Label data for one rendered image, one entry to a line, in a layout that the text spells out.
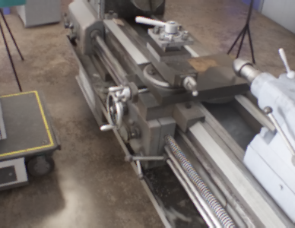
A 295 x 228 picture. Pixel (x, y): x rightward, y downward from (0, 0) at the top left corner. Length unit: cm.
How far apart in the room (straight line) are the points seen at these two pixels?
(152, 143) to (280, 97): 67
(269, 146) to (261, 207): 23
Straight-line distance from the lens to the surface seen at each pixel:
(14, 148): 230
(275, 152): 138
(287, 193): 134
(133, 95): 170
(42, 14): 464
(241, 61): 161
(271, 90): 141
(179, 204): 187
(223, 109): 200
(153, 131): 167
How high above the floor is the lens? 182
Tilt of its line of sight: 35 degrees down
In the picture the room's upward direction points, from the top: 6 degrees clockwise
